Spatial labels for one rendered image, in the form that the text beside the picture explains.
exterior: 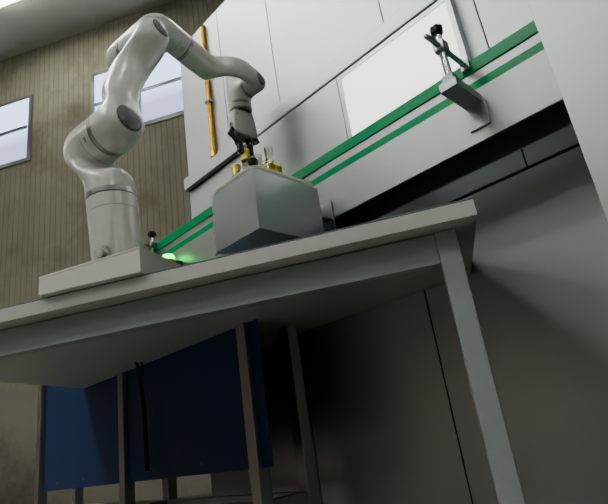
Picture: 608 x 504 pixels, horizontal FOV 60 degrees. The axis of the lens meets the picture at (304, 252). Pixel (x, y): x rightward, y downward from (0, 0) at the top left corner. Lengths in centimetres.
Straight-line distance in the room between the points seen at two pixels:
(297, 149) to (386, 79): 40
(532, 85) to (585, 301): 47
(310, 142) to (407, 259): 90
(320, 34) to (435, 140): 88
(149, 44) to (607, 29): 114
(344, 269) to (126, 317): 48
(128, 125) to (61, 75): 602
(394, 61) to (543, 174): 60
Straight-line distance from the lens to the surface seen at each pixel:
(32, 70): 773
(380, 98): 168
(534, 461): 134
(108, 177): 133
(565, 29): 103
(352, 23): 194
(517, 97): 121
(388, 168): 133
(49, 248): 630
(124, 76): 156
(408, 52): 168
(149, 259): 117
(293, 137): 190
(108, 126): 136
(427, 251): 102
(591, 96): 96
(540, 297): 132
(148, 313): 117
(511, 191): 139
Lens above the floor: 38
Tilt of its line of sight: 20 degrees up
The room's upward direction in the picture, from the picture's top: 8 degrees counter-clockwise
